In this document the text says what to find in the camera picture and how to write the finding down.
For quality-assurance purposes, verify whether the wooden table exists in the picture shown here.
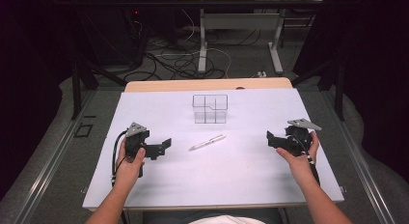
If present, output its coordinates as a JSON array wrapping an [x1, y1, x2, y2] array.
[[123, 76, 294, 94]]

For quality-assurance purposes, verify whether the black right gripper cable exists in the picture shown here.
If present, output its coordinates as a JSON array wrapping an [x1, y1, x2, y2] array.
[[291, 133, 321, 187]]

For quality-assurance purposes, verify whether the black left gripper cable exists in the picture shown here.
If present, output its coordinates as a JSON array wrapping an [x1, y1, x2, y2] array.
[[110, 129, 129, 189]]

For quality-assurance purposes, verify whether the silver pen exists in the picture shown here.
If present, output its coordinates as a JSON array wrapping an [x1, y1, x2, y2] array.
[[188, 134, 228, 153]]

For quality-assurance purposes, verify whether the white-legged desk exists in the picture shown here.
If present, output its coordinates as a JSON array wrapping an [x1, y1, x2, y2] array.
[[178, 0, 326, 74]]

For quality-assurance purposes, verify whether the black computer tower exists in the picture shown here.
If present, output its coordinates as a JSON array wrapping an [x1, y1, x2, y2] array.
[[120, 6, 148, 69]]

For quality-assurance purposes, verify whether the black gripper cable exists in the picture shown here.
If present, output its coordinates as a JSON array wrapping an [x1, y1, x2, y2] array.
[[291, 133, 321, 187], [110, 129, 129, 189]]

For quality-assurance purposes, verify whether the dark curtain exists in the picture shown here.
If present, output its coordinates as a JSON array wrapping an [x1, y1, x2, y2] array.
[[293, 0, 409, 183], [0, 0, 80, 199]]

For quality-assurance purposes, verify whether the aluminium floor rail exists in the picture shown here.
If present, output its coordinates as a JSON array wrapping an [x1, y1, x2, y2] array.
[[13, 89, 96, 224], [320, 88, 397, 224]]

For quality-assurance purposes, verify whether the person's left hand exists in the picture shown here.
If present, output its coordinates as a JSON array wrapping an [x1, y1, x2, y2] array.
[[115, 141, 147, 187]]

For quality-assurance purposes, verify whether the tangle of floor cables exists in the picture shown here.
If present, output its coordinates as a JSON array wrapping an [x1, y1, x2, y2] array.
[[123, 8, 263, 82]]

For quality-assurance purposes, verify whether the clear plastic organizer box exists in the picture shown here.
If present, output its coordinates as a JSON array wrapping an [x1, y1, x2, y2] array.
[[192, 94, 229, 125]]

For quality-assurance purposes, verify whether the person's white shirt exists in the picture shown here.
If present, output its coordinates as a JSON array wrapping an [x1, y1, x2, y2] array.
[[188, 214, 267, 224]]

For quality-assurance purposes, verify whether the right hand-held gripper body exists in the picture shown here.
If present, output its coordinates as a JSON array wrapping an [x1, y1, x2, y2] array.
[[271, 118, 322, 157]]

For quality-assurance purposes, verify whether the person's right hand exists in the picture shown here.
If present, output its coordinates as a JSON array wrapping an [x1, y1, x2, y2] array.
[[275, 130, 320, 179]]

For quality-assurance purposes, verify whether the black metal stand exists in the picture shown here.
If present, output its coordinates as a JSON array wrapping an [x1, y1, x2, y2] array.
[[290, 54, 345, 123], [70, 54, 127, 121]]

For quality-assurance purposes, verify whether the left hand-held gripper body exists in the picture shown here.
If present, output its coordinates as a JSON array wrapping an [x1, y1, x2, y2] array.
[[124, 122, 165, 161]]

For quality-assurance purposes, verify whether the white table mat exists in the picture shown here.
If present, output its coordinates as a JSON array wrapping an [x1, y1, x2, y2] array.
[[82, 88, 345, 210]]

